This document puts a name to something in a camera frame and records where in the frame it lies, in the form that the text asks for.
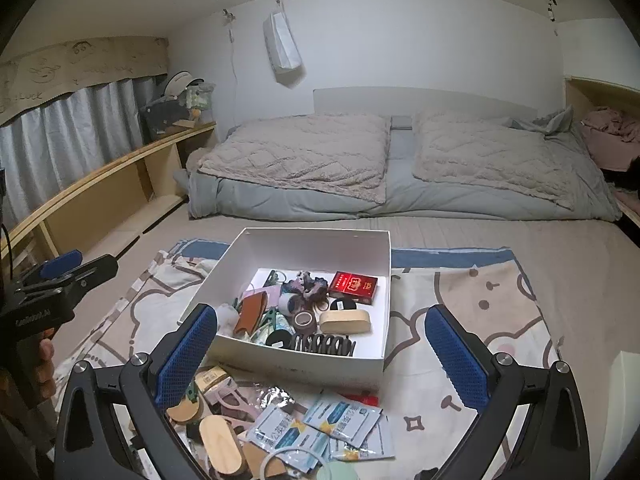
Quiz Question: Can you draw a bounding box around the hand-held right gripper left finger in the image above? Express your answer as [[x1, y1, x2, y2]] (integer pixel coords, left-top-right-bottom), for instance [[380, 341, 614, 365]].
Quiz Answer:
[[52, 304, 219, 480]]

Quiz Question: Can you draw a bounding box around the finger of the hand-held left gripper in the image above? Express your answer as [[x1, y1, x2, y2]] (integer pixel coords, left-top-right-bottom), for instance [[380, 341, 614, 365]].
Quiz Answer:
[[12, 255, 119, 307], [14, 252, 83, 287]]

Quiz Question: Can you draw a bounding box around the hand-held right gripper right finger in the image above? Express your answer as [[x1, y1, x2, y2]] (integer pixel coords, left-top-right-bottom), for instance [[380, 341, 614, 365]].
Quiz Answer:
[[424, 304, 591, 480]]

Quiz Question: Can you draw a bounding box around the white shoe box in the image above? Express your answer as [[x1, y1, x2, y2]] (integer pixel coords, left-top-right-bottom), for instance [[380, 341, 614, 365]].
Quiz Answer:
[[177, 227, 392, 391]]

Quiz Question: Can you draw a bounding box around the black hair claw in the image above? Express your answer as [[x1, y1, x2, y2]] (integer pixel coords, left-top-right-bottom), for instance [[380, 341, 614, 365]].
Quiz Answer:
[[287, 334, 357, 358]]

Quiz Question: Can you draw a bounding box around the person's left hand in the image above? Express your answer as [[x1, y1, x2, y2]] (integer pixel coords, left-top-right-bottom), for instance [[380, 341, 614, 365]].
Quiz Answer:
[[30, 330, 57, 402]]

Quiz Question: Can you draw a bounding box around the small yellow box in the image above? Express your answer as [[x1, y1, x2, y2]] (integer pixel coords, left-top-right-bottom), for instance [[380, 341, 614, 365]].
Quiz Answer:
[[192, 365, 231, 396]]

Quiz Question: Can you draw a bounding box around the round wooden coaster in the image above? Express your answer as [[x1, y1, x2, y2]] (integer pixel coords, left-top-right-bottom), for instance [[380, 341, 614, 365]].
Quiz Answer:
[[167, 397, 203, 426]]

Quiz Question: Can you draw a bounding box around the brown leather pouch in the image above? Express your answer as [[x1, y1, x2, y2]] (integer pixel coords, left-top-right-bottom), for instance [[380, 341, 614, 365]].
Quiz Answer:
[[233, 292, 268, 336]]

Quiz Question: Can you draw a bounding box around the printed blanket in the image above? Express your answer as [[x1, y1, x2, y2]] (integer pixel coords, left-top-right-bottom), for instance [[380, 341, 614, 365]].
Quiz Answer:
[[52, 237, 566, 480]]

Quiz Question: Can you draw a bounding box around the clear foil bag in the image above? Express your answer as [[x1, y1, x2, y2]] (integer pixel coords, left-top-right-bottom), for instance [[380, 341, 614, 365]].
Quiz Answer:
[[252, 385, 301, 412]]

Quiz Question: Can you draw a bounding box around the wooden oval box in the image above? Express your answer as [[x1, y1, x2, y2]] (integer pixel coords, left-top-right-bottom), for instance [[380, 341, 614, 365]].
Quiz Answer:
[[318, 309, 372, 335], [199, 414, 251, 478]]

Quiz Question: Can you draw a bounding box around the wooden shelf unit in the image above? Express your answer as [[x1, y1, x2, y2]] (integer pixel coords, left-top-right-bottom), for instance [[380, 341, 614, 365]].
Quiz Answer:
[[0, 121, 218, 281]]

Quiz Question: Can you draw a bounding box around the red cigarette pack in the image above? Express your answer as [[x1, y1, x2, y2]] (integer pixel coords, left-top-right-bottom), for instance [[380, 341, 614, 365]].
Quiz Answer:
[[327, 271, 379, 306]]

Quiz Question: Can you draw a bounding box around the dark floral scrunchie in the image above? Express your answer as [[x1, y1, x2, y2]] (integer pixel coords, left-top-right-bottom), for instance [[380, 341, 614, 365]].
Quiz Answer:
[[282, 270, 331, 307]]

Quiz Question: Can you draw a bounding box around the wooden wedge block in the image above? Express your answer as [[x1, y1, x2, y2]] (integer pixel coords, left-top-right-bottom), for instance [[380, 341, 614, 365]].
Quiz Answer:
[[244, 440, 286, 480]]

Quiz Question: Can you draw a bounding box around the grey curtain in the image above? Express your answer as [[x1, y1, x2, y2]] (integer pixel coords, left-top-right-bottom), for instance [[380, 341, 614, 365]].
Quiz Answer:
[[0, 77, 168, 233]]

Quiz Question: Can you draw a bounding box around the black bag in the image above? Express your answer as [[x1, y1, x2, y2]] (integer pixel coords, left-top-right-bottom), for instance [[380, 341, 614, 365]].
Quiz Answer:
[[140, 95, 201, 143]]

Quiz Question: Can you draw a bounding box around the green round case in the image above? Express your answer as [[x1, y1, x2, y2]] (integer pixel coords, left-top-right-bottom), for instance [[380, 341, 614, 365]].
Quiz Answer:
[[317, 460, 362, 480]]

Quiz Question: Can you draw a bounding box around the white box lid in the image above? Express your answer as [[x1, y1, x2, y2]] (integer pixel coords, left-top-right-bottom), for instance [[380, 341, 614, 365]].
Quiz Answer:
[[607, 350, 640, 413]]

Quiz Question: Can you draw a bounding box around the white flower bouquet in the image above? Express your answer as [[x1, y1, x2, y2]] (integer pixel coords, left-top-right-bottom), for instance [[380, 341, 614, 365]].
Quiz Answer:
[[185, 82, 217, 113]]

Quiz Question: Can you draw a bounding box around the beige printed valance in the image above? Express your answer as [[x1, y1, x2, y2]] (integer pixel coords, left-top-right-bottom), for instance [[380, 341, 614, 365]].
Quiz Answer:
[[0, 37, 169, 128]]

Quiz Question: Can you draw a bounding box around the beige quilted pillow right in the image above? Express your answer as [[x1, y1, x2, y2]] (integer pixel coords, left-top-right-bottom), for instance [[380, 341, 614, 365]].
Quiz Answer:
[[411, 106, 603, 211]]

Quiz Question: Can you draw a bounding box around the beige quilted pillow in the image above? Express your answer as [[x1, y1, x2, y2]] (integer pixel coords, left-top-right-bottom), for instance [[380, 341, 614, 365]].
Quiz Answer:
[[411, 106, 603, 211], [197, 112, 392, 204]]

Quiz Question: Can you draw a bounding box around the white cap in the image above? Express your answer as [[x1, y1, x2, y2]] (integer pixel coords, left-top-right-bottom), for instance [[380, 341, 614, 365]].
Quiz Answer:
[[162, 71, 206, 96]]

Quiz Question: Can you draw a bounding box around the beige quilted pillow left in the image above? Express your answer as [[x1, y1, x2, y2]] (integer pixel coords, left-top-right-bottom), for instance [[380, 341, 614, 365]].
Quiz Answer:
[[197, 112, 392, 204]]

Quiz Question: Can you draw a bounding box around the white headboard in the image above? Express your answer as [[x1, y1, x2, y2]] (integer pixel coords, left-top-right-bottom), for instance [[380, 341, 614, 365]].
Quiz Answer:
[[313, 87, 538, 121]]

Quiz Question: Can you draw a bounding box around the pink clothes pile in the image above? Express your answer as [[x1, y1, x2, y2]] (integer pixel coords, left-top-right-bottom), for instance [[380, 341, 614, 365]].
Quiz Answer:
[[580, 106, 640, 171]]

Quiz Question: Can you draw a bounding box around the white hanging bag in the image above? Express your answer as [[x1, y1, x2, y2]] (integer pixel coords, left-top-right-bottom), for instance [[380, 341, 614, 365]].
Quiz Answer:
[[263, 2, 304, 86]]

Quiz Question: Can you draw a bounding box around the white plastic ring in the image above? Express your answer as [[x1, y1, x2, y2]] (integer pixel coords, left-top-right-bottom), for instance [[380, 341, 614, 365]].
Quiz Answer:
[[257, 447, 322, 480]]

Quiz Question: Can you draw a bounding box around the hanging wall cord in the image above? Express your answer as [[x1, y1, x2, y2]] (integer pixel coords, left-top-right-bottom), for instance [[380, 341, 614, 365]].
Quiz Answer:
[[222, 9, 242, 126]]

